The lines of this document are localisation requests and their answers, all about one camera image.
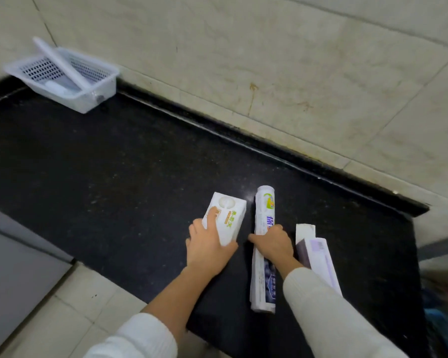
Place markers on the person's right hand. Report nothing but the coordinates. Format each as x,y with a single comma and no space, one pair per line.
278,247

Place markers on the white soap box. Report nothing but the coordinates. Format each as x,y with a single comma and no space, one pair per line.
229,216

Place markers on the person's left forearm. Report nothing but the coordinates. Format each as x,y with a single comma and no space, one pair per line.
164,309

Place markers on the blurred blue object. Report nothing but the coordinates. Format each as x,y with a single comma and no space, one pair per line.
444,320

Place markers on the white and purple carton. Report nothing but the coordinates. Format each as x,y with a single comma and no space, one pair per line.
321,260

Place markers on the person's right forearm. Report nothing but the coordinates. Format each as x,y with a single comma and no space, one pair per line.
328,316

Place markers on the white plastic basket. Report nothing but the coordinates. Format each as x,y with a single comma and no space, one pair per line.
82,102

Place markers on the person's left hand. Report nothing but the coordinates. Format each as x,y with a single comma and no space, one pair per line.
205,249

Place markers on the person's right thumb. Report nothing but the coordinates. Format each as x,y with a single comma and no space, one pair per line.
257,240

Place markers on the person's left thumb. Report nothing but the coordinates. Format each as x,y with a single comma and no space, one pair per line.
231,249

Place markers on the person's left middle finger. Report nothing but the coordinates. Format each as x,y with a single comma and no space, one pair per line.
199,226

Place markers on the long white flat box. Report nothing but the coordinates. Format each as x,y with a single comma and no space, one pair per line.
61,61

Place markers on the grey cabinet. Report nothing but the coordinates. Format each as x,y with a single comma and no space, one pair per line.
11,272

